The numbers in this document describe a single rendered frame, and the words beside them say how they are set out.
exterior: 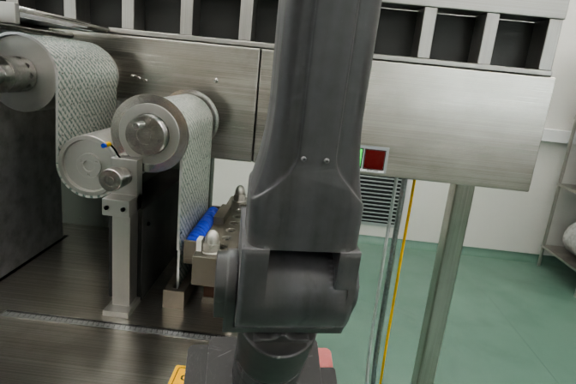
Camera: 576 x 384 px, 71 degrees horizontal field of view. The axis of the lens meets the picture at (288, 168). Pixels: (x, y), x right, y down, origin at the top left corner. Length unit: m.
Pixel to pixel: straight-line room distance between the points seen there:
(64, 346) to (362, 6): 0.75
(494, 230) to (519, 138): 2.81
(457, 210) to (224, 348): 1.07
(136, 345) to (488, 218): 3.43
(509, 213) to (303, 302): 3.78
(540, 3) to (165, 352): 1.12
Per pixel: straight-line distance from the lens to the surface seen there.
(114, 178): 0.76
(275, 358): 0.30
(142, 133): 0.79
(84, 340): 0.85
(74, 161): 0.89
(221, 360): 0.41
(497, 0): 1.18
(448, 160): 1.15
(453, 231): 1.40
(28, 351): 0.85
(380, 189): 3.57
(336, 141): 0.21
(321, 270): 0.24
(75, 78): 0.93
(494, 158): 1.20
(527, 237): 4.13
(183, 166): 0.81
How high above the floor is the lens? 1.39
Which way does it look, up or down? 13 degrees down
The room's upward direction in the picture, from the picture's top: 6 degrees clockwise
